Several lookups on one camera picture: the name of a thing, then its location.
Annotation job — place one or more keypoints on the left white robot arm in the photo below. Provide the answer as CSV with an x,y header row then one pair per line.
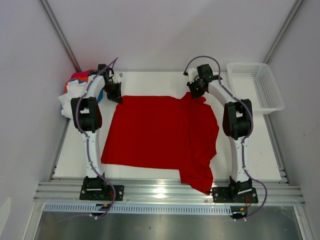
x,y
88,121

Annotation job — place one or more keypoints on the orange t shirt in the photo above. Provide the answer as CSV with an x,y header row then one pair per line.
x,y
79,79

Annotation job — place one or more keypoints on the blue t shirt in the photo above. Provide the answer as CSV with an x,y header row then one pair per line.
x,y
100,96

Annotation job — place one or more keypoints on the aluminium mounting rail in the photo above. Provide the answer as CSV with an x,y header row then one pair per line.
x,y
163,191

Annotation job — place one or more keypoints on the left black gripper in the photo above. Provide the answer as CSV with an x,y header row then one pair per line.
x,y
116,97

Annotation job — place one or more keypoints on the white t shirt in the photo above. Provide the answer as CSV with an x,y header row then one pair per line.
x,y
70,100

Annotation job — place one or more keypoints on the white slotted cable duct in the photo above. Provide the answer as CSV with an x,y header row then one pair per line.
x,y
134,208

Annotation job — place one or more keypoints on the white plastic basket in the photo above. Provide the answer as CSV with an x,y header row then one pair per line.
x,y
255,81

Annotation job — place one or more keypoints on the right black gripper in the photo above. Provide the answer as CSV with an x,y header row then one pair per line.
x,y
194,95

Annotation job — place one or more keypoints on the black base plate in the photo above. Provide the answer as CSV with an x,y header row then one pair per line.
x,y
104,193
225,195

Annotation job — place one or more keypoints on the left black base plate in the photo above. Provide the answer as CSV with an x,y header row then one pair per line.
x,y
104,193

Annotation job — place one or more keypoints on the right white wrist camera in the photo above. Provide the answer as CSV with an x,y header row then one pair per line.
x,y
192,74

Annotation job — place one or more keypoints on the pink t shirt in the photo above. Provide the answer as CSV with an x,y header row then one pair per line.
x,y
81,74

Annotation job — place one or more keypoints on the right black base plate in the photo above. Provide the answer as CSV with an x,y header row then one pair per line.
x,y
225,195

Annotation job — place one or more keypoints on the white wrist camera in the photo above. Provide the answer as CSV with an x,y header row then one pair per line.
x,y
192,74
117,77

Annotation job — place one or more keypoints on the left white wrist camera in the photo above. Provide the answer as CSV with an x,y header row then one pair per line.
x,y
117,77

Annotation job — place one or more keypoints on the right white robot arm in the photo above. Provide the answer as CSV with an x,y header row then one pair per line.
x,y
237,123

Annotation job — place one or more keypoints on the red t shirt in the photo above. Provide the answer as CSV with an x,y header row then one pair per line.
x,y
163,132

